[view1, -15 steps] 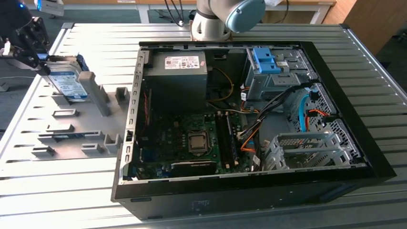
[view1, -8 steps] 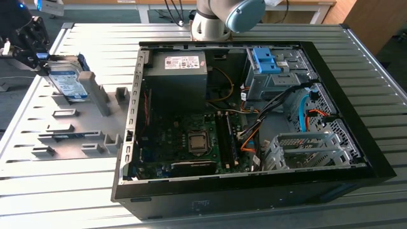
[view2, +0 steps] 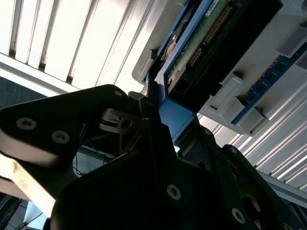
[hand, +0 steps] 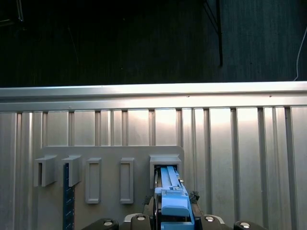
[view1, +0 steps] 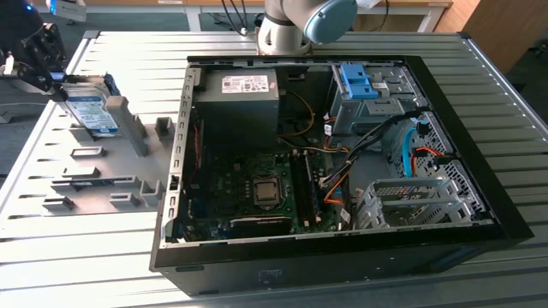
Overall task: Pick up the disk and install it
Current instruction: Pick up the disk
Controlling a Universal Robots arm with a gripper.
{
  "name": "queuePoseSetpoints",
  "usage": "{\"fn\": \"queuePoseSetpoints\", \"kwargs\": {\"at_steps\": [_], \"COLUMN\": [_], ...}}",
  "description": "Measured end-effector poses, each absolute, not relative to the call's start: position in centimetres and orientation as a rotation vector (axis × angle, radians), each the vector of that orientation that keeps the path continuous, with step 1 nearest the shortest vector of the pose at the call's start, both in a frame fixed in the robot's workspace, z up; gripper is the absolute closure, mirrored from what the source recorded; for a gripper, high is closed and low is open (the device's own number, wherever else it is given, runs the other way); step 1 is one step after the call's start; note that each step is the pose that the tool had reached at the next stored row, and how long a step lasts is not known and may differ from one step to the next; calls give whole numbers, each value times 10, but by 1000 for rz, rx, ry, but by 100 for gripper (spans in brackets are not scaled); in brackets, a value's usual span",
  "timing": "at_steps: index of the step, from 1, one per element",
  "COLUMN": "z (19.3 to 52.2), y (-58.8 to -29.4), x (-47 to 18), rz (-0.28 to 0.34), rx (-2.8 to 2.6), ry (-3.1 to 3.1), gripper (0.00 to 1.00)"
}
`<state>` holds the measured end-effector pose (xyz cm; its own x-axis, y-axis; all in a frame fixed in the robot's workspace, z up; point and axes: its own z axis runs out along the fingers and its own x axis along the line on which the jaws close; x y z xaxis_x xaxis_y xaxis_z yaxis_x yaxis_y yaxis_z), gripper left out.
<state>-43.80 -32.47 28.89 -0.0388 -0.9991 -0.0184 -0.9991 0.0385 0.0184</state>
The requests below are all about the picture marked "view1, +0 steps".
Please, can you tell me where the hard disk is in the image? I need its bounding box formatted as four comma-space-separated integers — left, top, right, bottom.
49, 72, 123, 139

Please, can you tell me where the silver disk bay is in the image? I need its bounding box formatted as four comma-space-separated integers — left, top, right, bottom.
353, 175, 493, 230

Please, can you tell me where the grey parts rack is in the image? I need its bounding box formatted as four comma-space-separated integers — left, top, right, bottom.
40, 96, 177, 221

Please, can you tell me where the grey power supply unit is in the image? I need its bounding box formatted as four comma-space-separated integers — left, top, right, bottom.
192, 68, 284, 145

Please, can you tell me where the dark RAM stick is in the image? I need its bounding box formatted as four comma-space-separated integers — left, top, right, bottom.
71, 180, 133, 193

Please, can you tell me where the green motherboard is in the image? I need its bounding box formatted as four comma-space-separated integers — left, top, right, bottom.
184, 150, 345, 241

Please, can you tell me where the CPU socket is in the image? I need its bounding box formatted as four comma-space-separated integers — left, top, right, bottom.
251, 175, 284, 208

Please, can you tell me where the silver CPU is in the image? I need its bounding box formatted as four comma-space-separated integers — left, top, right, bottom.
255, 183, 279, 200

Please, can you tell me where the black RAM slot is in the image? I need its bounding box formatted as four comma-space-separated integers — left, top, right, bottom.
296, 150, 311, 227
303, 150, 319, 225
291, 150, 305, 227
308, 150, 324, 224

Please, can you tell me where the blue plastic drive latch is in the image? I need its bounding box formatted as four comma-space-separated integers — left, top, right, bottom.
340, 64, 383, 100

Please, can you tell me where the black graphics card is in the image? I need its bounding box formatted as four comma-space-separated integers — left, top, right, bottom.
228, 214, 296, 239

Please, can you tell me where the silver optical drive cage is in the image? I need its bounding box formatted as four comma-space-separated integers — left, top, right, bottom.
329, 63, 429, 135

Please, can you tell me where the black PC case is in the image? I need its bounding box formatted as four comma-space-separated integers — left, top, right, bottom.
148, 54, 536, 296

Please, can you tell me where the white framed wooden desk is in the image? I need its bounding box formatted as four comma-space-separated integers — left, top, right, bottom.
32, 0, 453, 33

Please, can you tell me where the wooden cabinet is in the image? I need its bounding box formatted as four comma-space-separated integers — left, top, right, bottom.
435, 0, 548, 76

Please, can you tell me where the black hanging cable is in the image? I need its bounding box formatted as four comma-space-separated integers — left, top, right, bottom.
219, 0, 251, 35

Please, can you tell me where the red black twisted wire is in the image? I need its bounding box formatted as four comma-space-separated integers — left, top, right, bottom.
192, 119, 205, 169

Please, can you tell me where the yellow wire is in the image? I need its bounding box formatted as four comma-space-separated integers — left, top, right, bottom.
277, 90, 317, 139

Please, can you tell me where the black wire bundle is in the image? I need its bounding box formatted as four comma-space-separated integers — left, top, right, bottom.
320, 114, 419, 190

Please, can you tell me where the blue data wire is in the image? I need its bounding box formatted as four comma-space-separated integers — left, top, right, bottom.
401, 117, 429, 178

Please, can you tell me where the orange red power wire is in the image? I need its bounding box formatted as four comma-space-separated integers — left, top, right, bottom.
323, 146, 451, 205

